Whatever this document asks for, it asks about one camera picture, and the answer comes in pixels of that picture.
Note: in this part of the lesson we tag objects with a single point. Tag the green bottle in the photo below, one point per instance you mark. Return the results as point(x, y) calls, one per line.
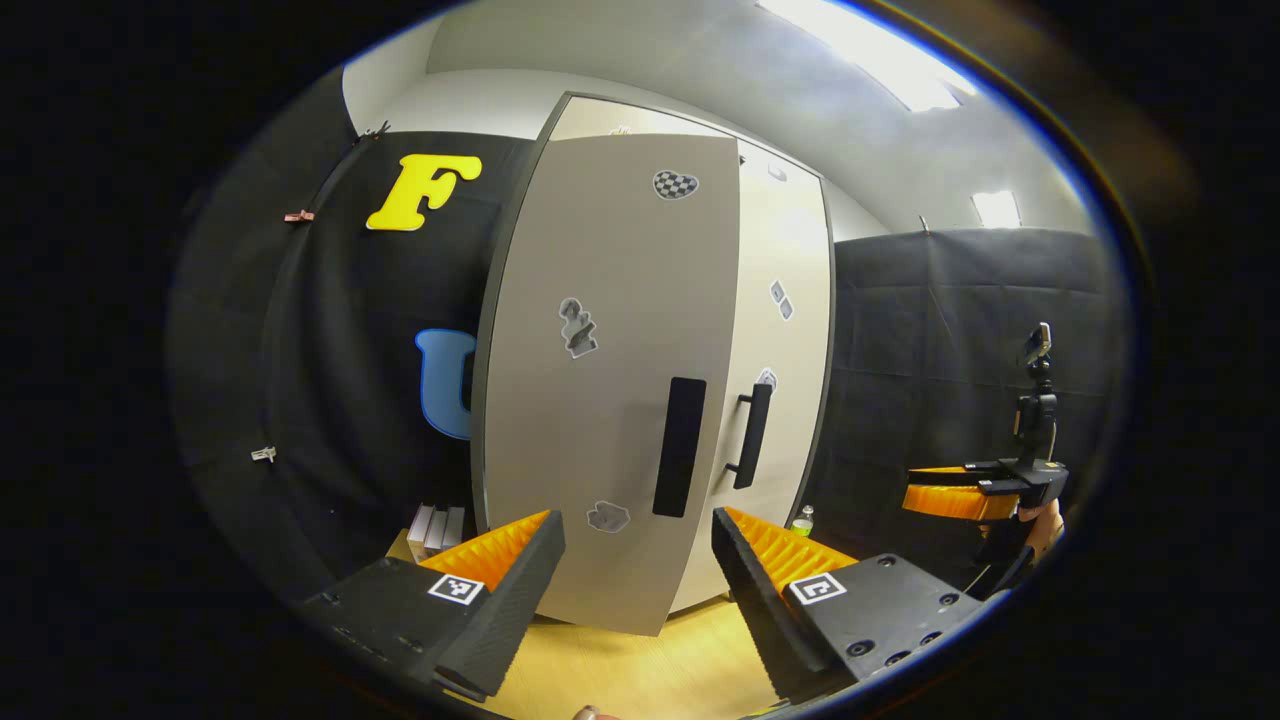
point(803, 522)

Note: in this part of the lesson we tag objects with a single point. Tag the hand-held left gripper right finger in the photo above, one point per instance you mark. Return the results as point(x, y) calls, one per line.
point(755, 610)

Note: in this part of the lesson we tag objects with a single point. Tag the black backdrop cloth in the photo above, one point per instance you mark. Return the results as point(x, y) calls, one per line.
point(920, 330)
point(330, 380)

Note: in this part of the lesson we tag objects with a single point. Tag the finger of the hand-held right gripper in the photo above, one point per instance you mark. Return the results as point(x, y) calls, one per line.
point(945, 475)
point(950, 503)

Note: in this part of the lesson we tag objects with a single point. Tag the small ceiling light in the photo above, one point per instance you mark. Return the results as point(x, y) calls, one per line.
point(997, 209)

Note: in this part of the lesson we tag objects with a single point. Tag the grey shoe cabinet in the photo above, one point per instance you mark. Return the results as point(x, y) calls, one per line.
point(479, 400)

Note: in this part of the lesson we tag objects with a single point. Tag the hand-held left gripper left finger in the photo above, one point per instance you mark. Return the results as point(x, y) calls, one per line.
point(510, 610)

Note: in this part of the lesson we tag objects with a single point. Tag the grey cabinet door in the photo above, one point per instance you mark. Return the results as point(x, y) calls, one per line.
point(790, 230)
point(650, 280)

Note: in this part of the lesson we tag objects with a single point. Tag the long ceiling light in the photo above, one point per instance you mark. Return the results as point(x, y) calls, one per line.
point(870, 50)

